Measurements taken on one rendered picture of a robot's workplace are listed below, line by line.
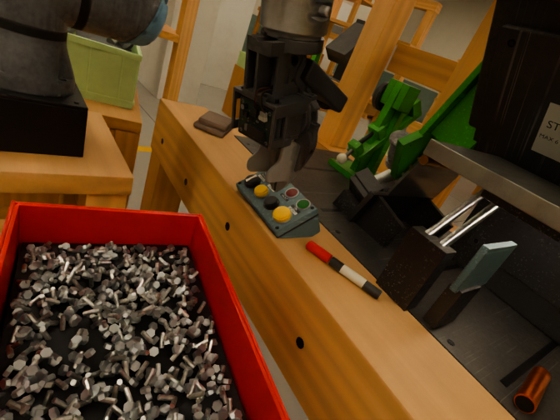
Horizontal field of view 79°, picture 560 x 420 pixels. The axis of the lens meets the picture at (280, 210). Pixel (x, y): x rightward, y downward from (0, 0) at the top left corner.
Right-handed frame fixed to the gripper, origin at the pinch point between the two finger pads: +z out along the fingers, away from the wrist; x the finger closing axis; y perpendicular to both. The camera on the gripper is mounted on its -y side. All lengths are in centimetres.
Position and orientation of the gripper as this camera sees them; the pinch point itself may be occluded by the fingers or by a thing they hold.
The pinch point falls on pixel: (280, 181)
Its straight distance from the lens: 50.8
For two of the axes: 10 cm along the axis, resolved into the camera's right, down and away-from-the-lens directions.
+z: -1.4, 7.9, 5.9
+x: 7.1, 4.9, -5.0
